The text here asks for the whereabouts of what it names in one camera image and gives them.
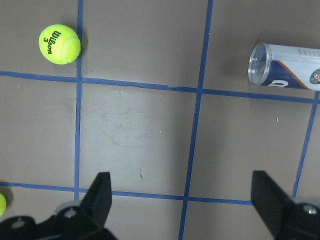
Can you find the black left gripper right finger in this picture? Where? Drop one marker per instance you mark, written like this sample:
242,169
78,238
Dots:
272,204

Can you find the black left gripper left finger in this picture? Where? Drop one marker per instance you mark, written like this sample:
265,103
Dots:
97,201

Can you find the clear Wilson tennis ball can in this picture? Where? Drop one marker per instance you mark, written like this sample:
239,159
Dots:
285,67

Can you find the yellow Wilson tennis ball far left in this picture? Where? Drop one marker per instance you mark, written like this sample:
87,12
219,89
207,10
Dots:
3,204

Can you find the yellow wilson tennis ball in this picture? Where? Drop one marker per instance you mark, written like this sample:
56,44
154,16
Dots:
59,44
3,204

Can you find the yellow Wilson tennis ball front left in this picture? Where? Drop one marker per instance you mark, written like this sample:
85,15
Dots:
59,44

